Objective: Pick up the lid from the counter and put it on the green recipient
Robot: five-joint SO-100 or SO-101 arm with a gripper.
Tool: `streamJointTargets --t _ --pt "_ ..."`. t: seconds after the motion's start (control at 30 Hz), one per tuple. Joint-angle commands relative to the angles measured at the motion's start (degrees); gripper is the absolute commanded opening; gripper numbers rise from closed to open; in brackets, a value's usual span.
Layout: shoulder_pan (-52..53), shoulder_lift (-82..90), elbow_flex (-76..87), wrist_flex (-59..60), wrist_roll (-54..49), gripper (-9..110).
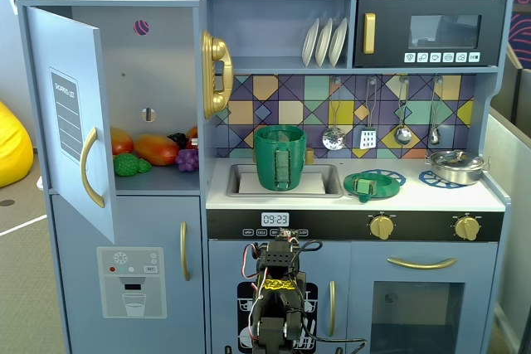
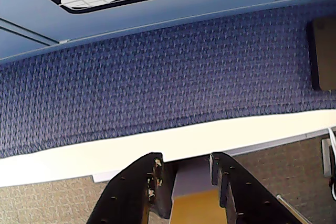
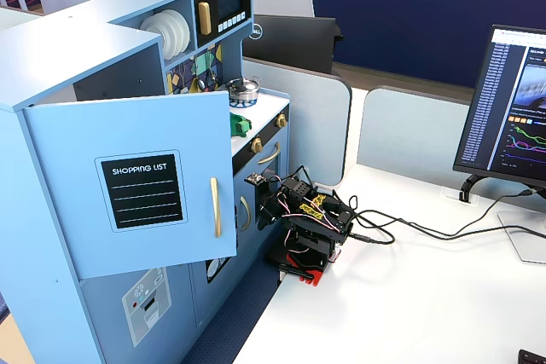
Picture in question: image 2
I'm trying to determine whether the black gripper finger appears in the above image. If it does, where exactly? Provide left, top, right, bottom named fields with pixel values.
left=86, top=152, right=174, bottom=224
left=209, top=152, right=299, bottom=224

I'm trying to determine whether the brown board with dark edge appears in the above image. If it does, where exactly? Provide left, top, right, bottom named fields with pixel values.
left=306, top=16, right=336, bottom=91

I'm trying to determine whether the blue toy kitchen unit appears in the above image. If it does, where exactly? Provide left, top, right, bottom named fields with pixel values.
left=0, top=0, right=336, bottom=61

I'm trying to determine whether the yellow flat base plate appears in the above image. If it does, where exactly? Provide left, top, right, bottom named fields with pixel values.
left=169, top=189, right=222, bottom=224

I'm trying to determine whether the white cable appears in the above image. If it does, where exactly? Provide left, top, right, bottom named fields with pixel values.
left=327, top=126, right=336, bottom=201

